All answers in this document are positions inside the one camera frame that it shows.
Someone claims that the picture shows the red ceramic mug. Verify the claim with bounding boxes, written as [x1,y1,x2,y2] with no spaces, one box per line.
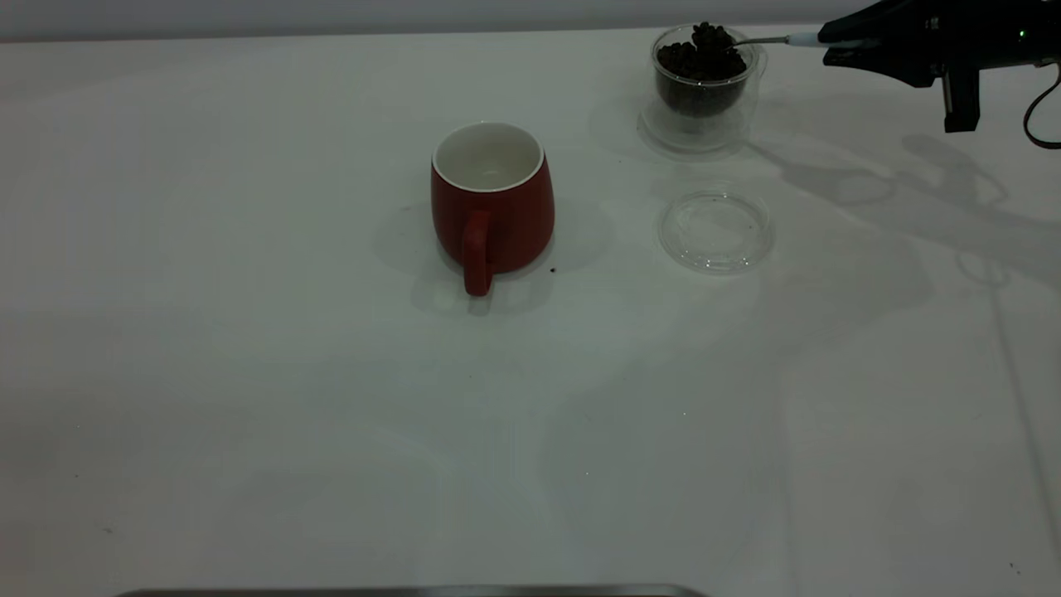
[430,123,556,298]

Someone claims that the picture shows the clear glass lid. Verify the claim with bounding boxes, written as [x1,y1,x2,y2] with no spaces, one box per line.
[657,191,776,274]

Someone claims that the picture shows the dark brown tea pieces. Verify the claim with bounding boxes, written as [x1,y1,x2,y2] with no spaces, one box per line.
[656,22,749,118]

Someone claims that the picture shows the metal spoon light blue handle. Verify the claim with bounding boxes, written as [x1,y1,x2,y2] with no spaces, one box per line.
[705,32,830,51]

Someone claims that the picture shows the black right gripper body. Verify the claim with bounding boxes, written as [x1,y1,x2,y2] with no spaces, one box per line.
[928,0,1061,80]

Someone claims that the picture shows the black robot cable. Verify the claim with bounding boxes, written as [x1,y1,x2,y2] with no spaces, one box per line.
[1024,62,1061,151]

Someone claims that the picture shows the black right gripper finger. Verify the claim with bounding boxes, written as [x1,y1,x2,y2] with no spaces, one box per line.
[824,45,942,89]
[816,0,937,45]

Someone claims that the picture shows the clear double-wall glass cup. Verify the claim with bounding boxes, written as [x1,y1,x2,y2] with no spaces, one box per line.
[638,25,770,158]

